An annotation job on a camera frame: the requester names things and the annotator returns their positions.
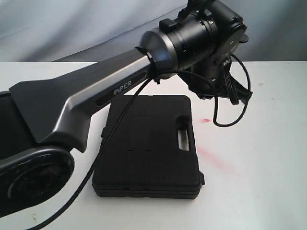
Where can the white backdrop cloth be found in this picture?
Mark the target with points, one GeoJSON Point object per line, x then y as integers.
{"type": "Point", "coordinates": [90, 30]}

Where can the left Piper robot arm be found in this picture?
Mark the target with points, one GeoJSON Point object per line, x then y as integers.
{"type": "Point", "coordinates": [41, 121]}

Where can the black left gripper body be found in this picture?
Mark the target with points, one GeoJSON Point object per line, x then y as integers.
{"type": "Point", "coordinates": [219, 77]}

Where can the black plastic tool case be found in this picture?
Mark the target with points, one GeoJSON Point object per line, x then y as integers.
{"type": "Point", "coordinates": [150, 152]}

